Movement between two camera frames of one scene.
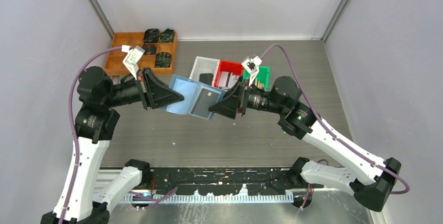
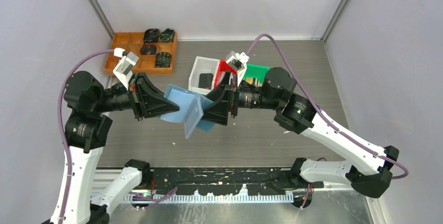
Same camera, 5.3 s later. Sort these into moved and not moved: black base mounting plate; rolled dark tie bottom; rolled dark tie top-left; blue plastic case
Moved: blue plastic case
Not moved: black base mounting plate; rolled dark tie top-left; rolled dark tie bottom
